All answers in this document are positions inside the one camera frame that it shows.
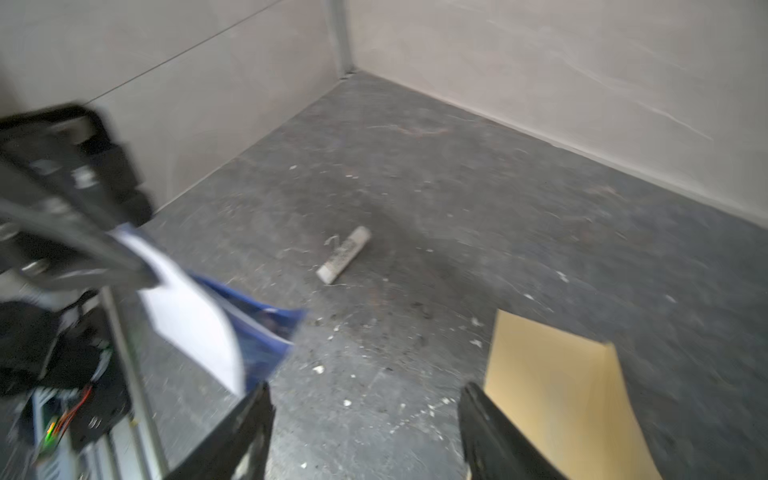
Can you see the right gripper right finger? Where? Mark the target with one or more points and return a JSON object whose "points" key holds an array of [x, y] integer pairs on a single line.
{"points": [[493, 447]]}

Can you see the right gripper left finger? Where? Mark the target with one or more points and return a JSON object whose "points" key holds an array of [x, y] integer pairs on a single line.
{"points": [[238, 447]]}

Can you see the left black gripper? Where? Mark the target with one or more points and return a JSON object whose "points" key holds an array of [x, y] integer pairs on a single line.
{"points": [[66, 188]]}

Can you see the tan paper envelope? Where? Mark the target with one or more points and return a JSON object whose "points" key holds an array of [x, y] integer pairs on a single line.
{"points": [[567, 396]]}

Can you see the white letter with blue border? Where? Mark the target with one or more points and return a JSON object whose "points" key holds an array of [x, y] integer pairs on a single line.
{"points": [[239, 341]]}

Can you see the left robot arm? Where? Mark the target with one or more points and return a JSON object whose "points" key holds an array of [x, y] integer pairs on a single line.
{"points": [[63, 340]]}

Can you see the white glue stick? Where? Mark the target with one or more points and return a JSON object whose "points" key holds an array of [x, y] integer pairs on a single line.
{"points": [[343, 255]]}

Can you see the slotted cable duct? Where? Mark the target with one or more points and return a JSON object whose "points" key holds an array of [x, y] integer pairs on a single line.
{"points": [[53, 455]]}

